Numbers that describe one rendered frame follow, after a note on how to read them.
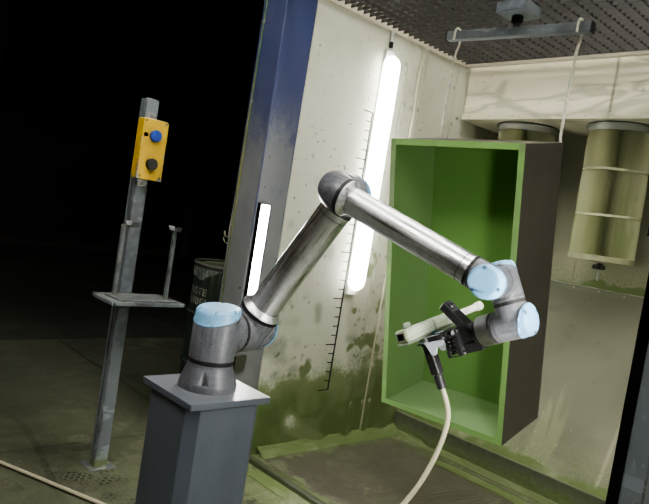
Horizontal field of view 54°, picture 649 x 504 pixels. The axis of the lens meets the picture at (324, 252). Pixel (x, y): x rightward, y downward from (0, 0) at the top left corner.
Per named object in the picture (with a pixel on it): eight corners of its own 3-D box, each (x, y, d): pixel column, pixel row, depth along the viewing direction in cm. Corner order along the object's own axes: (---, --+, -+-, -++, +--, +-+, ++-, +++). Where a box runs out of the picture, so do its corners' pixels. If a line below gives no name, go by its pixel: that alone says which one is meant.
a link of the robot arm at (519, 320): (535, 298, 179) (546, 333, 177) (497, 308, 187) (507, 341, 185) (520, 301, 172) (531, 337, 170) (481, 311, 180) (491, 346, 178)
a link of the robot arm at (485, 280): (312, 158, 191) (511, 271, 160) (332, 165, 201) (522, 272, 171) (296, 193, 193) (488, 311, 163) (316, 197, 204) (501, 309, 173)
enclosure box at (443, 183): (423, 380, 320) (435, 137, 296) (538, 417, 281) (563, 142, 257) (381, 401, 294) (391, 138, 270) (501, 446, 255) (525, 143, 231)
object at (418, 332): (427, 399, 186) (403, 324, 188) (414, 401, 190) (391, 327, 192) (503, 356, 222) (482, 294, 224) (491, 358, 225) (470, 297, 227)
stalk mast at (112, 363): (101, 461, 289) (153, 101, 280) (106, 466, 284) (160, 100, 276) (88, 463, 285) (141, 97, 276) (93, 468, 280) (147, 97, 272)
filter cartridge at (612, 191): (586, 280, 321) (613, 116, 317) (548, 272, 357) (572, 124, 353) (649, 289, 328) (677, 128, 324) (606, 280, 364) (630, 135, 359)
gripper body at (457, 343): (446, 359, 190) (480, 351, 182) (436, 331, 191) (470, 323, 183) (458, 352, 196) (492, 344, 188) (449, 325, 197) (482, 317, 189)
